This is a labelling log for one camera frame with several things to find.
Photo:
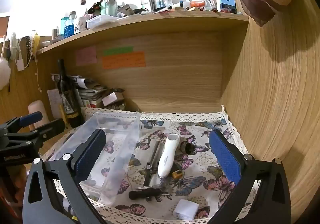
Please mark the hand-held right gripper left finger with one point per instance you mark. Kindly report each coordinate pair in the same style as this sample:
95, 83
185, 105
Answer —
90, 155

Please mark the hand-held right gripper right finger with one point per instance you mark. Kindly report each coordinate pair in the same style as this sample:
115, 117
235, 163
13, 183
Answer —
225, 159

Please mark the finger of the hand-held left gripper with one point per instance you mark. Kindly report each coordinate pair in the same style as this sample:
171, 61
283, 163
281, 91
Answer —
51, 129
31, 117

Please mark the clear plastic storage box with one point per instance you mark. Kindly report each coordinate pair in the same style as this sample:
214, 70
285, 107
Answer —
125, 139

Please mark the black round cap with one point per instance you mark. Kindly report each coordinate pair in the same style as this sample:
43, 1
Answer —
187, 147

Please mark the small yellow black item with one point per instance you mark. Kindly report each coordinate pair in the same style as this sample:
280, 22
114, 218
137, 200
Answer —
177, 174

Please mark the white handheld electric device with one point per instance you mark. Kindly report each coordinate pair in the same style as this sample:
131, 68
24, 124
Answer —
168, 156

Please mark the white charger plug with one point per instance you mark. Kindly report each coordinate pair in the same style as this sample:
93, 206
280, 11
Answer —
186, 210

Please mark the silver metal tool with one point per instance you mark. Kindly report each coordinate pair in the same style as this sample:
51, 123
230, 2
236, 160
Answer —
156, 151

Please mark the cream plastic bottle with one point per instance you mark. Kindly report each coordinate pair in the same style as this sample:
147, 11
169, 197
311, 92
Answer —
37, 109

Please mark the handwritten white paper note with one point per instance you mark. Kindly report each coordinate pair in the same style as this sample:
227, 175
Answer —
53, 100

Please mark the dark wine bottle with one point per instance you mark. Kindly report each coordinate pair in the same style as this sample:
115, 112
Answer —
67, 94

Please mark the butterfly print lace tablecloth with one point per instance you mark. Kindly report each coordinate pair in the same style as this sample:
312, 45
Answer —
195, 184

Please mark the white fluffy puff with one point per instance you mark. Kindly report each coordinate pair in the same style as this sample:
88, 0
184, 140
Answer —
3, 71

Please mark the stack of magazines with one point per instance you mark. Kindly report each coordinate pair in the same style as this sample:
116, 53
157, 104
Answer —
92, 91

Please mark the white paper card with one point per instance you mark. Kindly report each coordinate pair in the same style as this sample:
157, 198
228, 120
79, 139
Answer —
109, 99

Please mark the yellow hanging item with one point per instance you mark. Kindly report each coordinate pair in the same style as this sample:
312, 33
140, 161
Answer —
36, 40

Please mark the pink sticky note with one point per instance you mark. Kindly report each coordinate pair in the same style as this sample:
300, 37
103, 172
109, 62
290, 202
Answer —
86, 55

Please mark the blue liquid bottle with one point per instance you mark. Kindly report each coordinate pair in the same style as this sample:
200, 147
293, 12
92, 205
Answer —
68, 27

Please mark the orange sticky note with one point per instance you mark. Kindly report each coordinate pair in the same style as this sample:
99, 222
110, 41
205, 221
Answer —
123, 60

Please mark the green sticky note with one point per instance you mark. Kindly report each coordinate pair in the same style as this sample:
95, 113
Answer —
118, 50

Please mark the white mug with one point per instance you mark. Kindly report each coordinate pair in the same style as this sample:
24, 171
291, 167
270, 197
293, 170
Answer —
80, 25

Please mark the white plastic lidded box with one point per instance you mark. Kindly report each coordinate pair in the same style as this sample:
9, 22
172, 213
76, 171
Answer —
101, 21

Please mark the clear bottle green cap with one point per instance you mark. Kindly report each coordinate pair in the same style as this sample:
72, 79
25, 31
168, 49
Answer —
110, 6

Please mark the wooden shelf board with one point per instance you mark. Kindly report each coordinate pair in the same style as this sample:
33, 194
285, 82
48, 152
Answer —
150, 21

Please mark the blue pencil sharpener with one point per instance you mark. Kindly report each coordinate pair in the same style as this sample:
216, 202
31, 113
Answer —
227, 2

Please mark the orange tube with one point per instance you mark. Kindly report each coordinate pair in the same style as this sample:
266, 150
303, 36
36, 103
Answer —
197, 4

